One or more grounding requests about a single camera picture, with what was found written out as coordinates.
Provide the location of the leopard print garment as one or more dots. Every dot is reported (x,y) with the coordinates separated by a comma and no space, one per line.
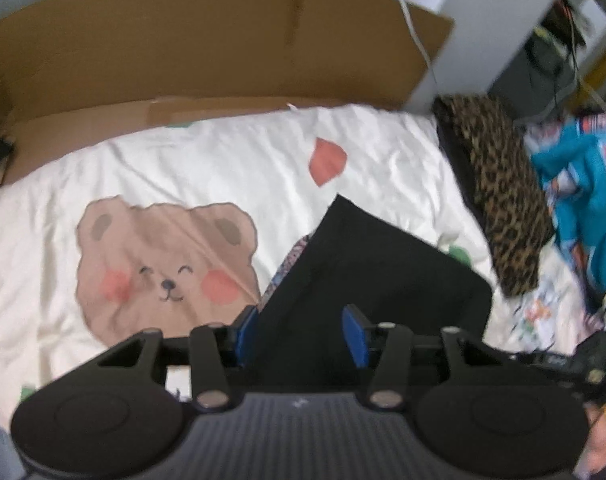
(503,200)

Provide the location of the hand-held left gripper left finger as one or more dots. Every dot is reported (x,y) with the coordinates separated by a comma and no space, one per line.
(247,335)

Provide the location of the brown cardboard sheet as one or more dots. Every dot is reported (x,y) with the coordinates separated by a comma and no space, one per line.
(183,45)

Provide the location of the cluttered black shelf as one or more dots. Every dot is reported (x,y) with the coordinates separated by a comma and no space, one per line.
(548,45)

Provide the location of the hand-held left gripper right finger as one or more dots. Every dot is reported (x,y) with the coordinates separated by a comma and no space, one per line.
(357,335)

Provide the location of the black floral trim garment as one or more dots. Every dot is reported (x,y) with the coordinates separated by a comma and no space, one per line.
(383,270)

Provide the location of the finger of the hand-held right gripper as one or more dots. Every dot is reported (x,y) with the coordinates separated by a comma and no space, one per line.
(543,358)

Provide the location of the person's right hand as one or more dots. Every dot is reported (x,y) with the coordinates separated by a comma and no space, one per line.
(603,445)

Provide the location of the blue patterned cloth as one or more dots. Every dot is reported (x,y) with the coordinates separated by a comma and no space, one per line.
(588,180)

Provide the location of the printed bear blanket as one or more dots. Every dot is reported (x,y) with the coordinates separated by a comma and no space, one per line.
(183,160)

